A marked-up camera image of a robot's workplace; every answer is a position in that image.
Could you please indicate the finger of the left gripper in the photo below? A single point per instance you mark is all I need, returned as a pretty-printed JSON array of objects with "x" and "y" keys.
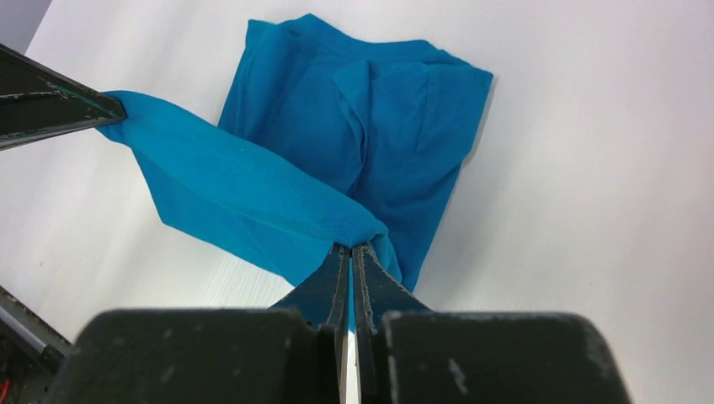
[{"x": 38, "y": 103}]

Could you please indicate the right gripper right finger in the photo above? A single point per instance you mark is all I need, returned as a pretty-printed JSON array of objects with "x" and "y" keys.
[{"x": 408, "y": 353}]

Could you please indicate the blue t-shirt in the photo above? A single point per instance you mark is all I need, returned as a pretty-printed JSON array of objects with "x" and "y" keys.
[{"x": 323, "y": 139}]

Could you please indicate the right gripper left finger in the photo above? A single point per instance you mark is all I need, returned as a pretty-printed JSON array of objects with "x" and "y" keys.
[{"x": 291, "y": 352}]

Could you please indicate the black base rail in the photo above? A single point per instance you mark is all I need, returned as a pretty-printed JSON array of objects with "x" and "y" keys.
[{"x": 32, "y": 353}]

